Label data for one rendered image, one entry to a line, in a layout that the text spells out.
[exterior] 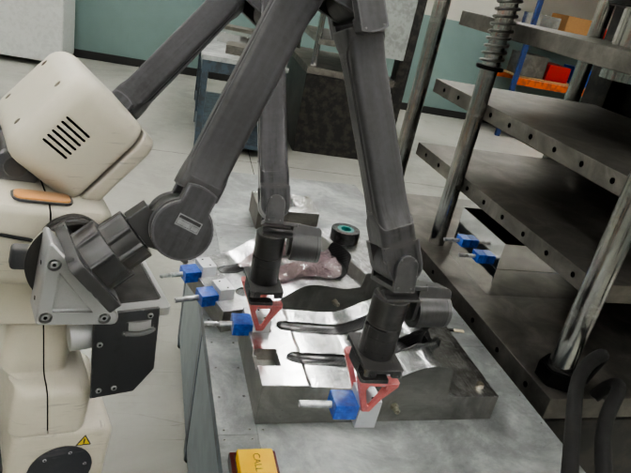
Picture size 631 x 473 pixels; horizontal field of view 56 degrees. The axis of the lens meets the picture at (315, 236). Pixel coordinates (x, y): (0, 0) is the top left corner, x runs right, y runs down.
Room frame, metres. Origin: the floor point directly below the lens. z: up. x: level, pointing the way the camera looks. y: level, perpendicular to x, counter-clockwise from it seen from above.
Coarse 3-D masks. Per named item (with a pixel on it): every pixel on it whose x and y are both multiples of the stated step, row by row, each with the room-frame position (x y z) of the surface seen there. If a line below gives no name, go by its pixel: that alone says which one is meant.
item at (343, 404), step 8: (336, 392) 0.80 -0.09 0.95; (344, 392) 0.81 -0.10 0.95; (352, 392) 0.81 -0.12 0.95; (368, 392) 0.81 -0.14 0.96; (376, 392) 0.81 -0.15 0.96; (304, 400) 0.78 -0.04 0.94; (312, 400) 0.78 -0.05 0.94; (328, 400) 0.80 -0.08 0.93; (336, 400) 0.78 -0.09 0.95; (344, 400) 0.79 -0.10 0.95; (352, 400) 0.79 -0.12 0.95; (368, 400) 0.79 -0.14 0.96; (336, 408) 0.77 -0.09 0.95; (344, 408) 0.77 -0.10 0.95; (352, 408) 0.78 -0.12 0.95; (360, 408) 0.78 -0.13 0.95; (376, 408) 0.79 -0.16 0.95; (336, 416) 0.77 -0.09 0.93; (344, 416) 0.77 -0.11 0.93; (352, 416) 0.78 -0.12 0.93; (360, 416) 0.78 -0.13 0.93; (368, 416) 0.78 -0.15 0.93; (376, 416) 0.79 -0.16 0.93; (360, 424) 0.78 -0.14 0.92; (368, 424) 0.78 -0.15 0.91
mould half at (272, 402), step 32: (288, 320) 1.09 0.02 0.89; (320, 320) 1.12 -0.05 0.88; (288, 352) 0.97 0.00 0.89; (320, 352) 1.00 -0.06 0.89; (416, 352) 1.00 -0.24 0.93; (448, 352) 1.14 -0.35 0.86; (256, 384) 0.89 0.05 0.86; (288, 384) 0.88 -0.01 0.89; (320, 384) 0.90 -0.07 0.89; (416, 384) 0.95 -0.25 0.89; (448, 384) 0.98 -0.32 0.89; (256, 416) 0.86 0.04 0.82; (288, 416) 0.88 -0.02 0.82; (320, 416) 0.90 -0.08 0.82; (384, 416) 0.94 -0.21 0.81; (416, 416) 0.96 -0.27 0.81; (448, 416) 0.99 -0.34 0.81; (480, 416) 1.01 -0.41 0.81
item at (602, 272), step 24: (600, 0) 2.56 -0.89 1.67; (432, 24) 2.32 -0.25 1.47; (600, 24) 2.53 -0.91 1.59; (432, 48) 2.31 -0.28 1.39; (576, 72) 2.54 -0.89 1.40; (576, 96) 2.53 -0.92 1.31; (408, 120) 2.31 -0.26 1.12; (408, 144) 2.31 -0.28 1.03; (624, 192) 1.23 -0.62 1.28; (624, 216) 1.22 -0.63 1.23; (600, 240) 1.25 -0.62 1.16; (624, 240) 1.21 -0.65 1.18; (600, 264) 1.22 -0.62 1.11; (600, 288) 1.21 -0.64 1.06; (576, 312) 1.23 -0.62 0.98; (600, 312) 1.23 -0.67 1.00; (576, 336) 1.21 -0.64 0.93; (552, 360) 1.23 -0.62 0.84; (576, 360) 1.22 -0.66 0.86; (552, 384) 1.20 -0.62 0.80
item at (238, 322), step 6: (258, 312) 1.05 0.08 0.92; (264, 312) 1.05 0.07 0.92; (234, 318) 1.03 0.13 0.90; (240, 318) 1.03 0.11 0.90; (246, 318) 1.04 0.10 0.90; (252, 318) 1.04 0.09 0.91; (258, 318) 1.03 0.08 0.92; (264, 318) 1.03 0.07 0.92; (210, 324) 1.01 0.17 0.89; (216, 324) 1.01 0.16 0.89; (222, 324) 1.01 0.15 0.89; (228, 324) 1.02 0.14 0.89; (234, 324) 1.01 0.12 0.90; (240, 324) 1.01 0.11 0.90; (246, 324) 1.02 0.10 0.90; (252, 324) 1.02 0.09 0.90; (270, 324) 1.03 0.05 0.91; (234, 330) 1.01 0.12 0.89; (240, 330) 1.01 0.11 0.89; (246, 330) 1.02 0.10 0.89; (252, 330) 1.02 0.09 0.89; (264, 330) 1.02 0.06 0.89
